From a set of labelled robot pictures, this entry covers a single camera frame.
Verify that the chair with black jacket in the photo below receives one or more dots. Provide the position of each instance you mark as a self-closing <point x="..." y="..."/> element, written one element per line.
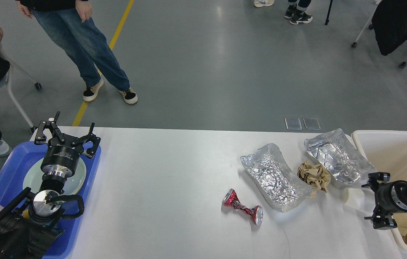
<point x="389" y="23"/>

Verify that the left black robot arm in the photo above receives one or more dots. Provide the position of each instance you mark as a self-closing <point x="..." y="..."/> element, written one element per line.
<point x="28" y="223"/>

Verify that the crumpled brown paper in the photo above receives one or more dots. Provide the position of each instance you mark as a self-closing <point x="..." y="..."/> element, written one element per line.
<point x="317" y="176"/>

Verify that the green ceramic plate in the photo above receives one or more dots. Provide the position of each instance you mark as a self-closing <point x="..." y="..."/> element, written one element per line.
<point x="33" y="178"/>

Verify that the person in blue jeans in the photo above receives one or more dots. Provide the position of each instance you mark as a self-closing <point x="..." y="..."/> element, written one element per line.
<point x="69" y="24"/>

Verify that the small crumpled foil sheet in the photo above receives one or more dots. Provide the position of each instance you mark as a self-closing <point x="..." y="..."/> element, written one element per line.
<point x="337" y="154"/>

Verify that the beige plastic bin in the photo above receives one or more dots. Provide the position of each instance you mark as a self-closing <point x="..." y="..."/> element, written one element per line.
<point x="386" y="150"/>

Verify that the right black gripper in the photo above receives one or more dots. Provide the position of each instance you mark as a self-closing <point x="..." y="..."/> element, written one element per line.
<point x="386" y="198"/>

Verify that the teal ceramic mug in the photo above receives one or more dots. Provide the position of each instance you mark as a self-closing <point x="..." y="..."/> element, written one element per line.
<point x="26" y="215"/>

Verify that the large crumpled foil tray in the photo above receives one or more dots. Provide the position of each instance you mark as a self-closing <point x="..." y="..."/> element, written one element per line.
<point x="281" y="187"/>

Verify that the person in black sneakers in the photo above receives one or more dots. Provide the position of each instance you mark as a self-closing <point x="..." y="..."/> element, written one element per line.
<point x="296" y="12"/>

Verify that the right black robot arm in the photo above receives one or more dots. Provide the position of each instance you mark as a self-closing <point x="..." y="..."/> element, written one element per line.
<point x="390" y="198"/>

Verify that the white office chair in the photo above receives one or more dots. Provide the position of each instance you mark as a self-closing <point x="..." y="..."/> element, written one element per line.
<point x="8" y="82"/>

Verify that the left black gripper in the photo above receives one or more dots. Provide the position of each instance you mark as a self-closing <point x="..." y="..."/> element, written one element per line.
<point x="61" y="158"/>

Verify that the blue plastic tray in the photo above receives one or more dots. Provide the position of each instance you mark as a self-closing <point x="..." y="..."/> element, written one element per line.
<point x="12" y="175"/>

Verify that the crushed red soda can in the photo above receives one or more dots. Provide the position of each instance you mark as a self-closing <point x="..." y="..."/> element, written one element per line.
<point x="231" y="200"/>

